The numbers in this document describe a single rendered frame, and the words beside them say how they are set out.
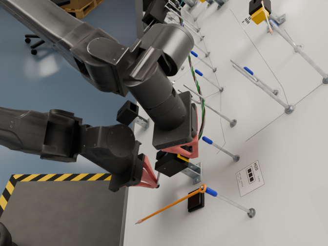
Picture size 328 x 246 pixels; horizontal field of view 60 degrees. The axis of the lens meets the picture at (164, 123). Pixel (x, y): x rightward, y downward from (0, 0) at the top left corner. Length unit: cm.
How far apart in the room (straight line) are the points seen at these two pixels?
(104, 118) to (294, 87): 207
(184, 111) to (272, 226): 21
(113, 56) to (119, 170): 25
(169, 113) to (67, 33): 19
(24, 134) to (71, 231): 140
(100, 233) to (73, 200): 30
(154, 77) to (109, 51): 7
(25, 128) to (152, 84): 21
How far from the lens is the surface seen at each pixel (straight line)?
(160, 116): 42
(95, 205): 190
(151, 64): 40
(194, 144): 46
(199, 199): 55
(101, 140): 46
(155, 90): 39
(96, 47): 42
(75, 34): 46
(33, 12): 53
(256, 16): 64
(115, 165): 56
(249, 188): 49
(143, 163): 60
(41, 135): 49
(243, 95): 62
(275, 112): 53
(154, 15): 114
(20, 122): 47
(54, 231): 187
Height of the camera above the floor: 155
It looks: 41 degrees down
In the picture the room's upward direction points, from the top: straight up
